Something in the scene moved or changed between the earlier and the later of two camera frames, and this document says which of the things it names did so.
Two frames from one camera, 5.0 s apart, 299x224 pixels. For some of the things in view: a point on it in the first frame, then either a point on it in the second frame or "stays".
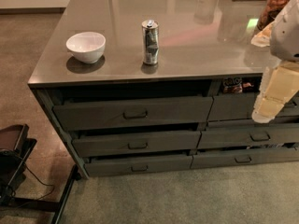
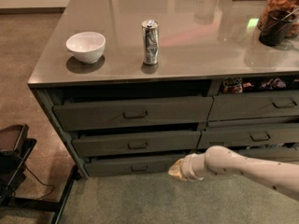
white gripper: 286,36 → 187,170
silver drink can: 150,46 stays
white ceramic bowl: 86,46 stays
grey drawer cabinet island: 146,78 stays
